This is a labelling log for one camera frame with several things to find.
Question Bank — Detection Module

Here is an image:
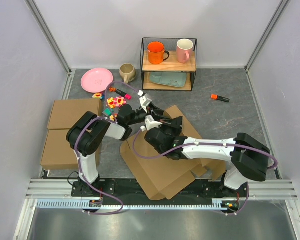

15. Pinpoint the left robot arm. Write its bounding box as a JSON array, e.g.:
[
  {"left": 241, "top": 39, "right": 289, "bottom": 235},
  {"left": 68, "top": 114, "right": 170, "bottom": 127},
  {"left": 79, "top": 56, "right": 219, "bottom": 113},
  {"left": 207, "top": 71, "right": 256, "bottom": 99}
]
[{"left": 66, "top": 103, "right": 170, "bottom": 197}]

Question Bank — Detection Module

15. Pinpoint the pink ceramic mug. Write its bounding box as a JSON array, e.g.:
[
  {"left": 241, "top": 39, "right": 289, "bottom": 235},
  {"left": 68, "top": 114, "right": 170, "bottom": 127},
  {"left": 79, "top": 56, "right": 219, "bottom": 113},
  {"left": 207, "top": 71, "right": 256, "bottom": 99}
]
[{"left": 176, "top": 38, "right": 194, "bottom": 64}]

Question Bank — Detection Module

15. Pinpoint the brown cardboard box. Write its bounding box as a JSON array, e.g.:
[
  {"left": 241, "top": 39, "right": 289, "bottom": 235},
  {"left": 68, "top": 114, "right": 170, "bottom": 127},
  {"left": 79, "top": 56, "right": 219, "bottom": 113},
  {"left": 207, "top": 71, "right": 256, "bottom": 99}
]
[{"left": 119, "top": 104, "right": 227, "bottom": 201}]

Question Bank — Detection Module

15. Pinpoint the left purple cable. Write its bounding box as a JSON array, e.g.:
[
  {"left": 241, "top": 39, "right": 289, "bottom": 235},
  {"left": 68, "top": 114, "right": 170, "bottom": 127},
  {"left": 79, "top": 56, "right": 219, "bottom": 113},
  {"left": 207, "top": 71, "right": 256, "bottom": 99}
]
[{"left": 73, "top": 80, "right": 141, "bottom": 186}]

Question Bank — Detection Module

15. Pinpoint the pink plastic plate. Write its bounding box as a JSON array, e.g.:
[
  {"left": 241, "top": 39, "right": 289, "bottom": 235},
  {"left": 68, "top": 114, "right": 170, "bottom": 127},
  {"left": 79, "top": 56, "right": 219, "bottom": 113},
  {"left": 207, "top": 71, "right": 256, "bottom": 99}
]
[{"left": 80, "top": 68, "right": 114, "bottom": 94}]

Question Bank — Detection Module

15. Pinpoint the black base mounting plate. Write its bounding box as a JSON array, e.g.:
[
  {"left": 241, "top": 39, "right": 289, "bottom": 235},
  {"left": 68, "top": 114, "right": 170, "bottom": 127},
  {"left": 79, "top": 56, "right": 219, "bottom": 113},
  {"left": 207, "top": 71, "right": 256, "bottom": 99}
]
[{"left": 71, "top": 178, "right": 247, "bottom": 199}]

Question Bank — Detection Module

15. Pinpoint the green ceramic tray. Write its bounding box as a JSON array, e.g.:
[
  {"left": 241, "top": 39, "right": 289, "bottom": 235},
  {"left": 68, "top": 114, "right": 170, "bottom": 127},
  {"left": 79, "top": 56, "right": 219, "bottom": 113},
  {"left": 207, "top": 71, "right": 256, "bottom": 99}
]
[{"left": 149, "top": 72, "right": 187, "bottom": 88}]

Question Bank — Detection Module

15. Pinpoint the orange highlighter marker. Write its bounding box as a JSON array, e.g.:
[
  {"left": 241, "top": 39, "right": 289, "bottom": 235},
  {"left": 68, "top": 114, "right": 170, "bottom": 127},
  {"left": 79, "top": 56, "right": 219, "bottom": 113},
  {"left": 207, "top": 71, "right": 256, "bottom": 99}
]
[{"left": 210, "top": 94, "right": 230, "bottom": 103}]

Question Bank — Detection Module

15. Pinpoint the folded flat cardboard box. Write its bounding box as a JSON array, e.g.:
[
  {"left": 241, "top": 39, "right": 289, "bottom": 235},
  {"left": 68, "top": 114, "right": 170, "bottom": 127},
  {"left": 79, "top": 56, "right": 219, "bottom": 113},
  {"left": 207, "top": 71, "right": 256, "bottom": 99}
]
[{"left": 40, "top": 98, "right": 103, "bottom": 170}]

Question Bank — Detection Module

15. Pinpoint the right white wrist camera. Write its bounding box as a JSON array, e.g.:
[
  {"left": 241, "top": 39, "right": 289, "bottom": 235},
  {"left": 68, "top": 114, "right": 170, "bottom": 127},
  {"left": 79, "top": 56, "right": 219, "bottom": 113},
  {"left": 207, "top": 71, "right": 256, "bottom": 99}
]
[{"left": 140, "top": 115, "right": 163, "bottom": 132}]

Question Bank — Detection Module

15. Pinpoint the black wire shelf rack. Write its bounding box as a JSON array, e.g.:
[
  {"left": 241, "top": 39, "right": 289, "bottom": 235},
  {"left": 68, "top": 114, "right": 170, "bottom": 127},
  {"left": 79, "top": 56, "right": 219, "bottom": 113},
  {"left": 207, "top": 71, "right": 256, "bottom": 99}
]
[{"left": 140, "top": 37, "right": 198, "bottom": 91}]

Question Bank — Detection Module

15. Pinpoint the sunflower toy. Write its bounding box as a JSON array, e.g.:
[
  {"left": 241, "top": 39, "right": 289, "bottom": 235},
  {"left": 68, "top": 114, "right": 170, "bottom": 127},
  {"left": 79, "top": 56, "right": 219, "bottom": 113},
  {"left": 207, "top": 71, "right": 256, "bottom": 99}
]
[{"left": 107, "top": 97, "right": 116, "bottom": 109}]

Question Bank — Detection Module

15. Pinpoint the grey slotted cable duct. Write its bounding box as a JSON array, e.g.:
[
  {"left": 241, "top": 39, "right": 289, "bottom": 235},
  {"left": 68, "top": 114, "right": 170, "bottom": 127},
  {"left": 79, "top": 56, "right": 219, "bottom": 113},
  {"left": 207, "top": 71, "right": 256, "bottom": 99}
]
[{"left": 36, "top": 198, "right": 227, "bottom": 211}]

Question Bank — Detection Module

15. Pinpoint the beige ceramic mug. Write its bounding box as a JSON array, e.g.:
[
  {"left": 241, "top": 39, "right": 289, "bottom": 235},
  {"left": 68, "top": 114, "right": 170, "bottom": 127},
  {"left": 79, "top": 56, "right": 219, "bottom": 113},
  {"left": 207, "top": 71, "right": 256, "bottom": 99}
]
[{"left": 119, "top": 63, "right": 137, "bottom": 84}]

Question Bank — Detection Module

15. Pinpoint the pink petal smiley toy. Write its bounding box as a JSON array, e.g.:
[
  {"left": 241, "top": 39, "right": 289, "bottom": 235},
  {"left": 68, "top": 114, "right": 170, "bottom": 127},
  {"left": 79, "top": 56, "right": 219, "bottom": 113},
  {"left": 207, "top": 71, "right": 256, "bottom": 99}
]
[{"left": 114, "top": 97, "right": 127, "bottom": 108}]

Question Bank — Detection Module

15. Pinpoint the orange enamel mug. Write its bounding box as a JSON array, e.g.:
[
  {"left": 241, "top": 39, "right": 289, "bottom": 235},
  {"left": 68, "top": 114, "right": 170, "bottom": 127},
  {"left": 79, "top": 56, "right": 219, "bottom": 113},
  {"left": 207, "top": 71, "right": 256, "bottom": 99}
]
[{"left": 147, "top": 41, "right": 170, "bottom": 65}]

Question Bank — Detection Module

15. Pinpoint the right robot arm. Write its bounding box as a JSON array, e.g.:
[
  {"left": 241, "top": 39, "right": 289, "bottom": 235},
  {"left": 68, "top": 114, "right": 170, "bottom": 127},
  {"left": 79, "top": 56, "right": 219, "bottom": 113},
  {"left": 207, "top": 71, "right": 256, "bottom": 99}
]
[{"left": 144, "top": 115, "right": 270, "bottom": 197}]

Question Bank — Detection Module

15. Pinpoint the teal block toy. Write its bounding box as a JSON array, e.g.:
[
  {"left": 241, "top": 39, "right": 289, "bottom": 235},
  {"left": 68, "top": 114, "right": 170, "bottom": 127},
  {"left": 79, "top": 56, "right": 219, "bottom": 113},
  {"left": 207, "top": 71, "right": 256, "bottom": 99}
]
[{"left": 102, "top": 108, "right": 113, "bottom": 117}]

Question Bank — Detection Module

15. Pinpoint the pink highlighter marker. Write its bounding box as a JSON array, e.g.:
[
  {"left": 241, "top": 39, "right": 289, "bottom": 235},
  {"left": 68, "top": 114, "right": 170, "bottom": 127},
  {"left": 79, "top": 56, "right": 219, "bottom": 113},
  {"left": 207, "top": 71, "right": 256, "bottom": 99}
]
[{"left": 115, "top": 89, "right": 132, "bottom": 100}]

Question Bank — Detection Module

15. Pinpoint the small orange flower toy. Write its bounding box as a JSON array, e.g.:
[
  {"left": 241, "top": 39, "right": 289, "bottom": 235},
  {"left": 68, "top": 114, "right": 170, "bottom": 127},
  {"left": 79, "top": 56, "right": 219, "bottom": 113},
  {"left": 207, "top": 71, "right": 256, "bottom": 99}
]
[{"left": 108, "top": 87, "right": 117, "bottom": 92}]

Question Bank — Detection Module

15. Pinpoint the yellow red smiley toy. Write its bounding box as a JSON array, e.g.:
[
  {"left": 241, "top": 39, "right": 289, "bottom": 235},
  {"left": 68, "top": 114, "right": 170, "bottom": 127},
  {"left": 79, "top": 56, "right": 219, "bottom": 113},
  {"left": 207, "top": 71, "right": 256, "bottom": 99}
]
[{"left": 92, "top": 92, "right": 105, "bottom": 100}]

